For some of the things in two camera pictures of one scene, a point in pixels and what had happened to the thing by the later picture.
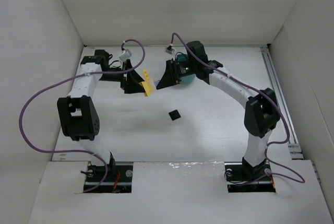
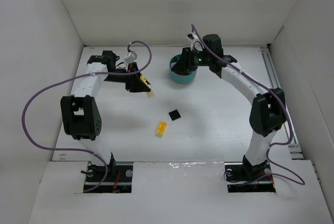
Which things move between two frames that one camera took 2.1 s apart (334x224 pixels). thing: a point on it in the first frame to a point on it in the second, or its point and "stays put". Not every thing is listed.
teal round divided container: [187, 78] stays put
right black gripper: [172, 71] to [186, 58]
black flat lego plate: [174, 115] stays put
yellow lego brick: [145, 75] to [162, 127]
